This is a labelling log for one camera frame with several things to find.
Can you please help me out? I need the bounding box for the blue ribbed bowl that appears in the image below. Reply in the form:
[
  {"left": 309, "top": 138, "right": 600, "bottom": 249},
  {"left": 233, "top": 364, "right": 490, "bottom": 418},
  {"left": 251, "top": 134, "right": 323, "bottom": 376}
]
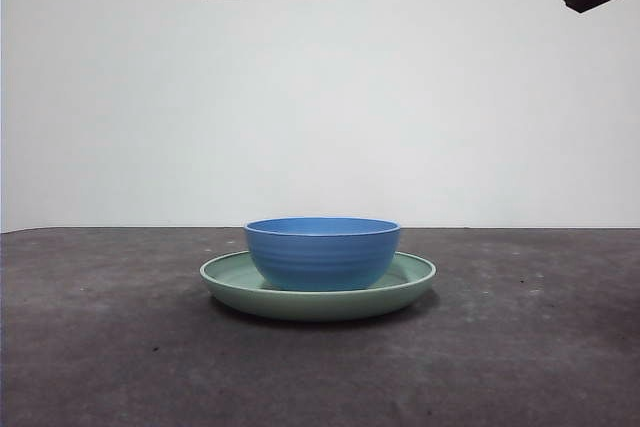
[{"left": 243, "top": 217, "right": 402, "bottom": 292}]

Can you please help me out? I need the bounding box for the pale green round plate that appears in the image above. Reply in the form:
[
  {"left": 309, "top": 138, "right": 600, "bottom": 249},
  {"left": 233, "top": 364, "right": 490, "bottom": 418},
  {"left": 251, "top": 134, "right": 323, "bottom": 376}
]
[{"left": 199, "top": 249, "right": 438, "bottom": 323}]

